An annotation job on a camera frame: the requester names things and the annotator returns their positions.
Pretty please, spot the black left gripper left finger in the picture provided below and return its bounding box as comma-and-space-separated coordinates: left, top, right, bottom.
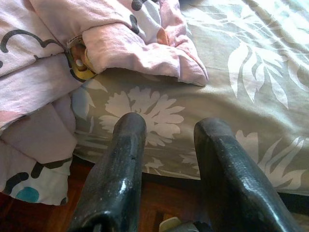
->
69, 112, 147, 232

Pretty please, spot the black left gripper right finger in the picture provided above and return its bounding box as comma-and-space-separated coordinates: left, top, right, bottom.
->
194, 117, 304, 232

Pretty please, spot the pink cartoon print blanket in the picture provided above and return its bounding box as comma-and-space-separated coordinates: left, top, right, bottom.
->
0, 0, 210, 206

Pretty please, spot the grey floral bed sheet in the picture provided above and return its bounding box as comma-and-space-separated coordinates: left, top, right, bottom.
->
71, 0, 309, 196

